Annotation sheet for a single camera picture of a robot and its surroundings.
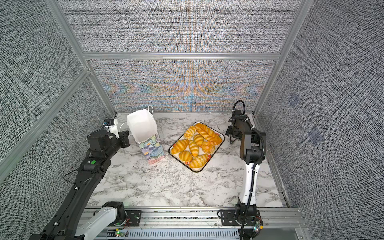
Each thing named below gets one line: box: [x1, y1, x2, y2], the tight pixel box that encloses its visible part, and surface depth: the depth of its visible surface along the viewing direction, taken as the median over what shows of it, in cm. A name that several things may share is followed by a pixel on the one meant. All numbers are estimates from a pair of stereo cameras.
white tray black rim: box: [168, 121, 225, 172], surface depth 99 cm
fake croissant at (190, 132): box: [183, 126, 197, 140], surface depth 105 cm
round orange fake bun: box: [201, 141, 215, 155], surface depth 97 cm
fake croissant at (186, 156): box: [179, 150, 194, 163], surface depth 94 cm
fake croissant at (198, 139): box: [193, 134, 204, 147], surface depth 102 cm
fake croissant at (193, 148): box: [188, 140, 200, 158], surface depth 99 cm
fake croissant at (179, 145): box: [170, 139, 190, 155], surface depth 97 cm
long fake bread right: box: [195, 123, 222, 145], surface depth 105 cm
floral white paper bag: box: [119, 105, 166, 164], surface depth 86 cm
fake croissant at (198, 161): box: [188, 154, 209, 169], surface depth 91 cm
